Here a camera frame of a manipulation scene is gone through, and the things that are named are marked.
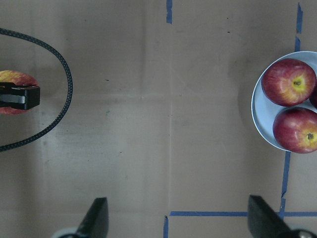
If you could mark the red apple plate left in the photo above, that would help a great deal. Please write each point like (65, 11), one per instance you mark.
(313, 97)

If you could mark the yellow-red apple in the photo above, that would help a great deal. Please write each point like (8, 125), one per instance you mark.
(17, 78)

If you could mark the red apple plate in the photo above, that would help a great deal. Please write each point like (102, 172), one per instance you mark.
(289, 82)
(295, 129)
(313, 97)

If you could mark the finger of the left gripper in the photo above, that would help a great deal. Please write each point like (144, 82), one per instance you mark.
(21, 97)

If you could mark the light blue plate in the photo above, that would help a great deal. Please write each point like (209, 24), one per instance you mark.
(263, 110)

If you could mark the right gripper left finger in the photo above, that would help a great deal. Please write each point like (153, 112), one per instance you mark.
(95, 222)

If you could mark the red apple plate top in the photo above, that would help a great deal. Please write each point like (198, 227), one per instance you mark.
(289, 82)

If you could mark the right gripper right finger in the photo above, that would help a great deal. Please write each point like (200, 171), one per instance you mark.
(263, 222)

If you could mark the red apple plate front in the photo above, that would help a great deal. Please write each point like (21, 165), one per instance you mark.
(295, 129)

